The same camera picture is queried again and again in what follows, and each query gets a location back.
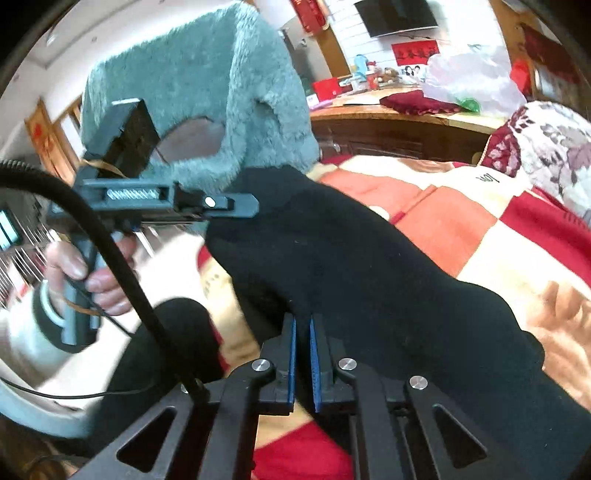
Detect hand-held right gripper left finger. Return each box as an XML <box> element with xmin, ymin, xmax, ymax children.
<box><xmin>69</xmin><ymin>314</ymin><xmax>296</xmax><ymax>480</ymax></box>

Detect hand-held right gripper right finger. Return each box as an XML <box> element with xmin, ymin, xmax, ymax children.
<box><xmin>309</xmin><ymin>315</ymin><xmax>513</xmax><ymax>480</ymax></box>

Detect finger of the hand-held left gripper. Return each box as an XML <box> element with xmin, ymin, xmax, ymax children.
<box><xmin>177</xmin><ymin>191</ymin><xmax>260</xmax><ymax>220</ymax></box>

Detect black pants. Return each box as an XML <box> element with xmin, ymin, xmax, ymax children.
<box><xmin>203</xmin><ymin>164</ymin><xmax>591</xmax><ymax>480</ymax></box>

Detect person's left forearm white sleeve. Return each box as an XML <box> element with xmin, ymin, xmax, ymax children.
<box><xmin>0</xmin><ymin>279</ymin><xmax>155</xmax><ymax>439</ymax></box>

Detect person's left hand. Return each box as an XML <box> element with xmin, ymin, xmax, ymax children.
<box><xmin>45</xmin><ymin>236</ymin><xmax>139</xmax><ymax>318</ymax></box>

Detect wooden door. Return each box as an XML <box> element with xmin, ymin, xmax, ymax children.
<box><xmin>24</xmin><ymin>98</ymin><xmax>85</xmax><ymax>186</ymax></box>

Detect teal fuzzy jacket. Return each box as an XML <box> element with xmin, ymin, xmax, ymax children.
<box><xmin>81</xmin><ymin>1</ymin><xmax>322</xmax><ymax>195</ymax></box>

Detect person's leg in dark trousers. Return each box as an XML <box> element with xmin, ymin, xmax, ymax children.
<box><xmin>88</xmin><ymin>296</ymin><xmax>227</xmax><ymax>455</ymax></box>

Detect red box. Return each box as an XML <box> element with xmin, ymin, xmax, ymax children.
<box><xmin>312</xmin><ymin>77</ymin><xmax>341</xmax><ymax>100</ymax></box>

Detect grey refrigerator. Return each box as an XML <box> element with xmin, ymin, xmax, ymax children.
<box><xmin>278</xmin><ymin>28</ymin><xmax>311</xmax><ymax>95</ymax></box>

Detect wooden desk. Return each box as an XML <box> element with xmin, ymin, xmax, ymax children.
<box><xmin>307</xmin><ymin>92</ymin><xmax>505</xmax><ymax>165</ymax></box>

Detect blue kettle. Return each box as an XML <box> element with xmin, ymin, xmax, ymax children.
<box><xmin>352</xmin><ymin>54</ymin><xmax>371</xmax><ymax>91</ymax></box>

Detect red orange printed blanket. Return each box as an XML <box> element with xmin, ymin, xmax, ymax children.
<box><xmin>196</xmin><ymin>154</ymin><xmax>591</xmax><ymax>480</ymax></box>

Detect dark red cloth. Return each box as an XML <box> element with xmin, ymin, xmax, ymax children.
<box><xmin>380</xmin><ymin>90</ymin><xmax>463</xmax><ymax>116</ymax></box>

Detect red hanging decoration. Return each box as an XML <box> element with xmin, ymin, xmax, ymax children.
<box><xmin>290</xmin><ymin>0</ymin><xmax>331</xmax><ymax>36</ymax></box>

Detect clear plastic bag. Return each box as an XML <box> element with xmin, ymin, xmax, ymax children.
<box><xmin>422</xmin><ymin>45</ymin><xmax>528</xmax><ymax>119</ymax></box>

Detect floral fluffy blanket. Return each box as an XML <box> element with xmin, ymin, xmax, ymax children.
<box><xmin>480</xmin><ymin>100</ymin><xmax>591</xmax><ymax>222</ymax></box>

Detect thick black cable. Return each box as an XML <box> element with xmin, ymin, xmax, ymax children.
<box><xmin>0</xmin><ymin>159</ymin><xmax>211</xmax><ymax>406</ymax></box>

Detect thin black cable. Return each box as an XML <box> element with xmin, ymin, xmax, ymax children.
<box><xmin>0</xmin><ymin>277</ymin><xmax>145</xmax><ymax>401</ymax></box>

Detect red wall poster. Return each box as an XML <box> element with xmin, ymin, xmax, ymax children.
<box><xmin>392</xmin><ymin>40</ymin><xmax>439</xmax><ymax>68</ymax></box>

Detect wall television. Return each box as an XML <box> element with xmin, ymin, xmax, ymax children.
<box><xmin>353</xmin><ymin>0</ymin><xmax>439</xmax><ymax>39</ymax></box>

